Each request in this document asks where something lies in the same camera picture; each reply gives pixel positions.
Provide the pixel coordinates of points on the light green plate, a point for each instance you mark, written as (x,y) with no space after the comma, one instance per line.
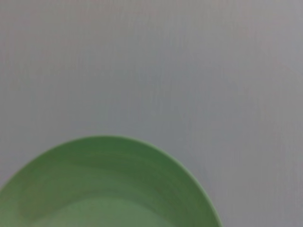
(106,184)

